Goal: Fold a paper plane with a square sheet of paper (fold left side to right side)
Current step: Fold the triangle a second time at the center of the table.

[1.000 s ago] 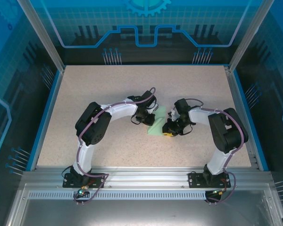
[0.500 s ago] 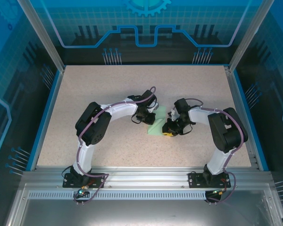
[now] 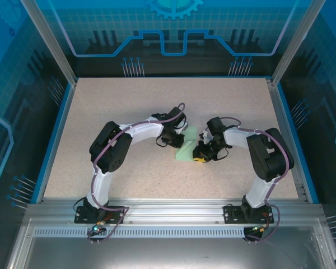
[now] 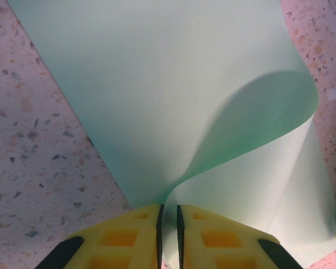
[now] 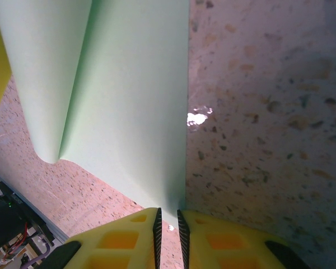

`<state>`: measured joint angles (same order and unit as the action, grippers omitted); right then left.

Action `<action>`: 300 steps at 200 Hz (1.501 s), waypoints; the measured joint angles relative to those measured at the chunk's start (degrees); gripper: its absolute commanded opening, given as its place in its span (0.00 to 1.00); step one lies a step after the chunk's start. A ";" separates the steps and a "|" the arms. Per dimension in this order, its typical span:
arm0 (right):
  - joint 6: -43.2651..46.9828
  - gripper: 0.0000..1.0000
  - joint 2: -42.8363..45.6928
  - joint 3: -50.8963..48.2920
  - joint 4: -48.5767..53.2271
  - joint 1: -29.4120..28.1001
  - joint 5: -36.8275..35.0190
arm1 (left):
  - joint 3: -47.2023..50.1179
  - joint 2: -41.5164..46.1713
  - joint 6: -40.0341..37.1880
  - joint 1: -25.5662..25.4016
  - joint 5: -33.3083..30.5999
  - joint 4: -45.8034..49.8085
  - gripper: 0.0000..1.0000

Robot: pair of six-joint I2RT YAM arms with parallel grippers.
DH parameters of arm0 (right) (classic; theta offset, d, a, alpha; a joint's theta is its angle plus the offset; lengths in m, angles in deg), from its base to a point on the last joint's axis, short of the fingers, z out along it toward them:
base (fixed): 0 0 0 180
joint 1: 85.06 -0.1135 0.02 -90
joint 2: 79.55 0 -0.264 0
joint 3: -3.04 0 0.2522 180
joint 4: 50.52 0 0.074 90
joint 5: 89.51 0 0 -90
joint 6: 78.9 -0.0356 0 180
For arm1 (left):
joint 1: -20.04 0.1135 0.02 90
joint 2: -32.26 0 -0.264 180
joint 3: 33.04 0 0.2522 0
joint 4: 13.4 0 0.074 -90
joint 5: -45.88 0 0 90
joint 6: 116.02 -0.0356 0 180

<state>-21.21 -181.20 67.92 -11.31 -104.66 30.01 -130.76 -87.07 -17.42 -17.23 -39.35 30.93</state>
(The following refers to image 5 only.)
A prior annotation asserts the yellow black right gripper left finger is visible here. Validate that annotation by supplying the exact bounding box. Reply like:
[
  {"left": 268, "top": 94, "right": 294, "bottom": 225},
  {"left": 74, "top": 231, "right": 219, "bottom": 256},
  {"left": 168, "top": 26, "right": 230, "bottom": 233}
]
[{"left": 43, "top": 207, "right": 163, "bottom": 269}]

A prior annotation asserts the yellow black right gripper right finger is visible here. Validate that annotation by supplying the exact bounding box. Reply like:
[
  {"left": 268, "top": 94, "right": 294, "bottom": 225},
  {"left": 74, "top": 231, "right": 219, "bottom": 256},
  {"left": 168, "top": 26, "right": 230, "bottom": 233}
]
[{"left": 176, "top": 208, "right": 312, "bottom": 269}]

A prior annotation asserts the light green paper sheet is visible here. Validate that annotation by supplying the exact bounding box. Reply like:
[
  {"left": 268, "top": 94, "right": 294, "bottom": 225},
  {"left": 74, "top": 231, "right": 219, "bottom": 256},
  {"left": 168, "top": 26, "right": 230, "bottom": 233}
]
[{"left": 0, "top": 0, "right": 190, "bottom": 228}]

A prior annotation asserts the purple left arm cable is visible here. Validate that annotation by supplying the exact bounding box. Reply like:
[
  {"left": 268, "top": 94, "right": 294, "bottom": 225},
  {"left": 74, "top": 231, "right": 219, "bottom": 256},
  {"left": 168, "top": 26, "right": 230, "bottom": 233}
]
[{"left": 16, "top": 243, "right": 54, "bottom": 269}]

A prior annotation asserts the thin red wire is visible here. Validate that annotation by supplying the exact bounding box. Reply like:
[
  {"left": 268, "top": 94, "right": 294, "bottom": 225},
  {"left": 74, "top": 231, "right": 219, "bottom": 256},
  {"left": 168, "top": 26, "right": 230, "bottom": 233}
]
[{"left": 5, "top": 221, "right": 29, "bottom": 256}]

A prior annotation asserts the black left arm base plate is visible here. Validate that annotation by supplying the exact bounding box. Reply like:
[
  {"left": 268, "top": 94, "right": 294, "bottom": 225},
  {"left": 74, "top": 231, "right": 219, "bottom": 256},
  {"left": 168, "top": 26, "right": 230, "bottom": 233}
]
[{"left": 0, "top": 193, "right": 29, "bottom": 233}]

